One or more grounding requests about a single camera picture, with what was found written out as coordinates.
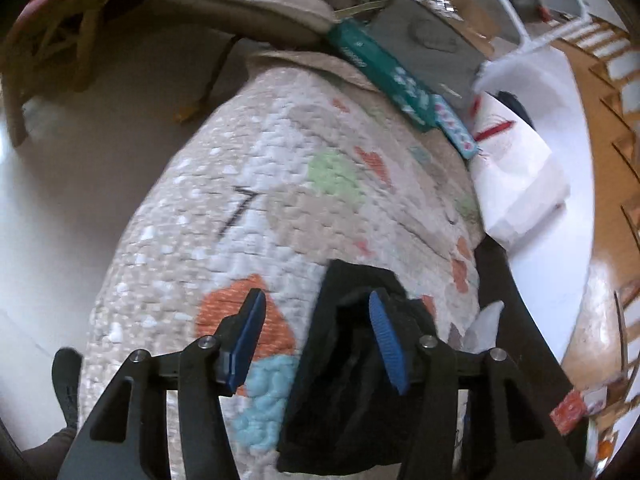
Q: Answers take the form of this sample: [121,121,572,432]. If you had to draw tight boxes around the white metal rack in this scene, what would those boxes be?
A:
[400,0,601,68]

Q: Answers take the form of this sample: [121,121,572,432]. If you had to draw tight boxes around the teal packet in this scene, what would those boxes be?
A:
[327,20,441,133]

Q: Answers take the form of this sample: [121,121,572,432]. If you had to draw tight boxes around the black sock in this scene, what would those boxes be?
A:
[51,347,85,431]

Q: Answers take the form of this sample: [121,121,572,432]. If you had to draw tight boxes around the quilted patterned blanket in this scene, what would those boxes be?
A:
[82,50,483,480]

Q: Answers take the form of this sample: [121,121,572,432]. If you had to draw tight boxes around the light blue shapes box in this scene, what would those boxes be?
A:
[432,95,481,160]

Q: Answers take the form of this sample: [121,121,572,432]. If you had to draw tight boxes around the black pants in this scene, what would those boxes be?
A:
[277,259,441,476]

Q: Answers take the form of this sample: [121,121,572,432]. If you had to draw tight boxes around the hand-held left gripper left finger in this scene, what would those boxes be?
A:
[57,287,268,480]

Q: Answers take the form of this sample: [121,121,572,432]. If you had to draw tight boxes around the wooden chair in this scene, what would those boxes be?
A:
[0,0,116,148]

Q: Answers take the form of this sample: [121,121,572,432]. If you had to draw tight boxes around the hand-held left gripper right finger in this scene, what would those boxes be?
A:
[368,289,583,480]

